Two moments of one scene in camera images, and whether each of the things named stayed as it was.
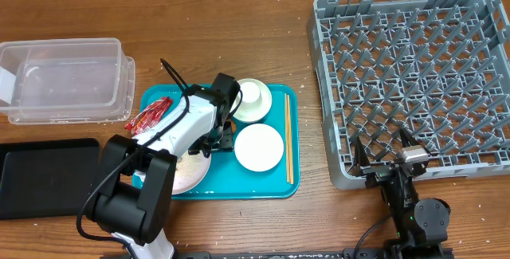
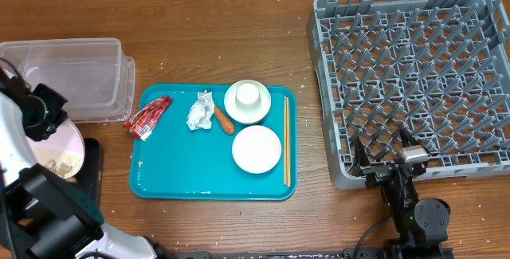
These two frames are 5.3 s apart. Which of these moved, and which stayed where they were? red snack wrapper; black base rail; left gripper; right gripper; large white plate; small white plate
Moved: left gripper; large white plate
Stayed: black base rail; small white plate; red snack wrapper; right gripper
